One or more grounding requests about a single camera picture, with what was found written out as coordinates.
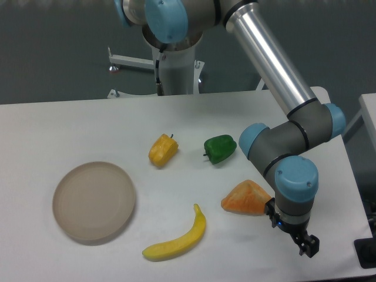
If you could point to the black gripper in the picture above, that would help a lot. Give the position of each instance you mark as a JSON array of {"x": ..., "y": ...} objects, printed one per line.
[{"x": 295, "y": 226}]

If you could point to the green toy pepper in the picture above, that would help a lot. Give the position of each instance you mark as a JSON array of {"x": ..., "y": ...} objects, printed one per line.
[{"x": 219, "y": 148}]

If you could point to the silver and grey robot arm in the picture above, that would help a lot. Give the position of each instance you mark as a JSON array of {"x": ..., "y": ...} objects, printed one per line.
[{"x": 171, "y": 27}]

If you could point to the yellow toy pepper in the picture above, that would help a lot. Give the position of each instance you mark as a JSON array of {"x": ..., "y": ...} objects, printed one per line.
[{"x": 163, "y": 150}]

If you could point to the black device at table edge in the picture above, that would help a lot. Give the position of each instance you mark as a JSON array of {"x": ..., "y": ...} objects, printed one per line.
[{"x": 365, "y": 250}]

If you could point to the orange toy fruit wedge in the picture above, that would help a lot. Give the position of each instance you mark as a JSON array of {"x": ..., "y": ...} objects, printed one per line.
[{"x": 246, "y": 198}]

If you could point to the white side table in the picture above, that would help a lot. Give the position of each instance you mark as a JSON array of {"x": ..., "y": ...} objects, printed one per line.
[{"x": 365, "y": 116}]

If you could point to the yellow toy banana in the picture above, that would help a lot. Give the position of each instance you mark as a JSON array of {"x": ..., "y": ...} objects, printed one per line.
[{"x": 177, "y": 247}]

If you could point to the beige round plate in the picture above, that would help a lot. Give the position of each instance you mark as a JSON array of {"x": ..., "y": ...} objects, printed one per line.
[{"x": 93, "y": 203}]

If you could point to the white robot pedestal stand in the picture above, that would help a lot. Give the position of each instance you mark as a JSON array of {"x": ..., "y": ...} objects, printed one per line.
[{"x": 175, "y": 67}]

